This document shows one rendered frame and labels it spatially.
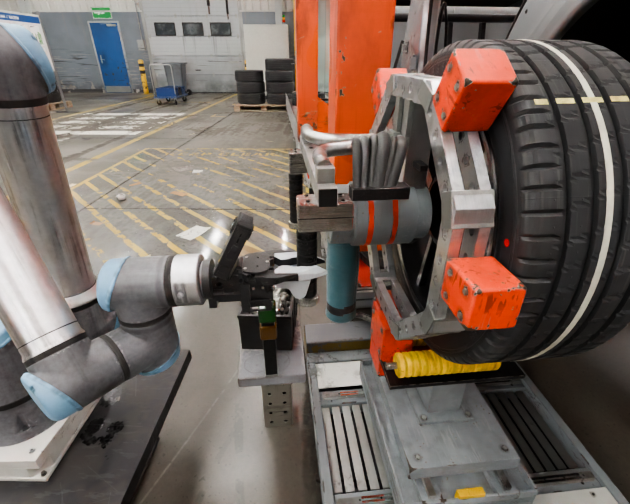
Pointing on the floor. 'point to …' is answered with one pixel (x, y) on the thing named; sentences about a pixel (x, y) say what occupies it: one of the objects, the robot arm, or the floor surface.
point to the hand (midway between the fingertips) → (318, 263)
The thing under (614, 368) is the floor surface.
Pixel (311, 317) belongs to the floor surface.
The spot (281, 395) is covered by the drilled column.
